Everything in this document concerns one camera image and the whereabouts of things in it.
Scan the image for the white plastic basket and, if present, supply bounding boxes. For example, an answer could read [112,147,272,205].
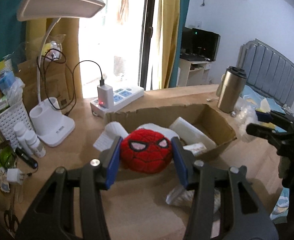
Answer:
[0,100,33,150]

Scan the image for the white phone charger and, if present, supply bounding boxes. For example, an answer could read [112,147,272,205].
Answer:
[97,79,114,108]

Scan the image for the white power strip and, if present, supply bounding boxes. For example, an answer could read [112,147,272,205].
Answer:
[90,86,144,117]

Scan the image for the beige tv stand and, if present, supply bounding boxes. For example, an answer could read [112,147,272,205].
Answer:
[176,59,211,87]

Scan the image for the yellow curtain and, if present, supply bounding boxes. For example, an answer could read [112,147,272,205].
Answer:
[157,0,180,89]

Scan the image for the white desk lamp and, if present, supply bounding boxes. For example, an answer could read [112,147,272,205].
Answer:
[16,0,106,147]

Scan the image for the black small flashlight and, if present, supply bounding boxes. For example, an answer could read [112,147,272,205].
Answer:
[15,147,38,170]

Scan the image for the black television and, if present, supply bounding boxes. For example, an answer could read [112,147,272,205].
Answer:
[180,27,220,62]

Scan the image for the grey padded headboard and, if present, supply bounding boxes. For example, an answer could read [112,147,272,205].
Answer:
[236,39,294,107]

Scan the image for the teal curtain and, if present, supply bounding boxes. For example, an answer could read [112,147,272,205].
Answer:
[0,0,37,68]

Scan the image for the red spider plush ball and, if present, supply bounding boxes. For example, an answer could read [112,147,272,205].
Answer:
[120,129,173,174]

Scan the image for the stainless steel tumbler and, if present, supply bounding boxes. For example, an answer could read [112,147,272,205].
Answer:
[216,66,247,113]

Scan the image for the small white wall plug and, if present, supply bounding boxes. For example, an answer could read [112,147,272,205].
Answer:
[7,168,23,185]

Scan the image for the cotton swab bag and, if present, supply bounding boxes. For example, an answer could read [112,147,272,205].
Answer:
[165,185,221,213]

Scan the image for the white foam sheet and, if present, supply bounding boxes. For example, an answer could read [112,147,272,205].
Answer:
[169,117,217,151]

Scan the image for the white pill bottle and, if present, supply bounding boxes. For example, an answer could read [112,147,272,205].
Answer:
[13,121,33,156]
[25,130,46,158]

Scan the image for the brown cardboard box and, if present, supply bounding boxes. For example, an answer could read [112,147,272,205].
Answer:
[103,103,236,169]

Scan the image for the white usb connector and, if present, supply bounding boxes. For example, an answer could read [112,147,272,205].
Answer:
[206,98,218,102]

